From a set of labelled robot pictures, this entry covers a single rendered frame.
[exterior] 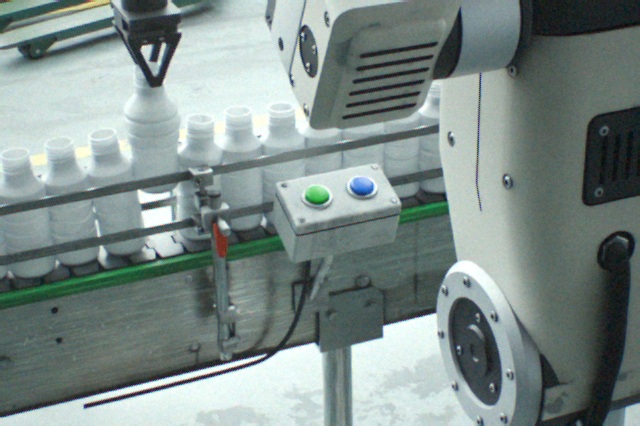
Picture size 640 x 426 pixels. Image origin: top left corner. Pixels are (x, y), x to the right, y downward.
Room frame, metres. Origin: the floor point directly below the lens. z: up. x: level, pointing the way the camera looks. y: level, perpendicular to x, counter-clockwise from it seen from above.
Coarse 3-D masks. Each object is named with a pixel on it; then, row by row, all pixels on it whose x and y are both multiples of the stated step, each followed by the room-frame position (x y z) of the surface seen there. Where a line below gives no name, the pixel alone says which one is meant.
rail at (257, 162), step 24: (336, 144) 1.51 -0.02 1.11; (360, 144) 1.52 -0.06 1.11; (216, 168) 1.45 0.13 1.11; (240, 168) 1.46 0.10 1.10; (96, 192) 1.39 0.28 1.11; (120, 192) 1.40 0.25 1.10; (240, 216) 1.46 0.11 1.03; (96, 240) 1.39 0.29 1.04; (120, 240) 1.40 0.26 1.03; (0, 264) 1.35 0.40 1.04
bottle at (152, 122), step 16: (144, 80) 1.43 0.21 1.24; (144, 96) 1.43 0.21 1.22; (160, 96) 1.44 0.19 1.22; (128, 112) 1.43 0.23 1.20; (144, 112) 1.42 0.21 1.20; (160, 112) 1.42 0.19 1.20; (176, 112) 1.44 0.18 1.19; (128, 128) 1.43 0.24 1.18; (144, 128) 1.42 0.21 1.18; (160, 128) 1.42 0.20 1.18; (176, 128) 1.44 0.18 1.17; (144, 144) 1.42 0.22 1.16; (160, 144) 1.42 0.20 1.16; (176, 144) 1.44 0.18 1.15; (144, 160) 1.43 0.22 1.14; (160, 160) 1.43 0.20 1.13; (176, 160) 1.45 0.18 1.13; (144, 176) 1.43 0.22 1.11; (160, 192) 1.43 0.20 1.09
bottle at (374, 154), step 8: (352, 128) 1.54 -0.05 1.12; (360, 128) 1.54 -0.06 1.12; (368, 128) 1.54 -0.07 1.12; (376, 128) 1.54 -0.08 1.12; (344, 136) 1.54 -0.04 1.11; (352, 136) 1.53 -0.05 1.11; (360, 136) 1.53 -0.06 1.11; (344, 152) 1.55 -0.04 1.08; (352, 152) 1.53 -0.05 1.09; (360, 152) 1.53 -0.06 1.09; (368, 152) 1.53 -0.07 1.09; (376, 152) 1.54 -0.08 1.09; (344, 160) 1.55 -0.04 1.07; (352, 160) 1.53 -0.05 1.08; (360, 160) 1.53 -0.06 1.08; (368, 160) 1.53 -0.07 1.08; (376, 160) 1.54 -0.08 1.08; (344, 168) 1.55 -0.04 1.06
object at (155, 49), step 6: (114, 24) 1.46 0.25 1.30; (150, 24) 1.47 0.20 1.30; (156, 24) 1.48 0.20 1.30; (162, 24) 1.43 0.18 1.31; (120, 30) 1.46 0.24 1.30; (120, 36) 1.46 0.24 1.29; (126, 48) 1.47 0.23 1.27; (156, 48) 1.47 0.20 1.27; (132, 54) 1.46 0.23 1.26; (150, 54) 1.47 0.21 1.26; (156, 54) 1.47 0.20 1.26; (150, 60) 1.47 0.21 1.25; (156, 60) 1.47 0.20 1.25
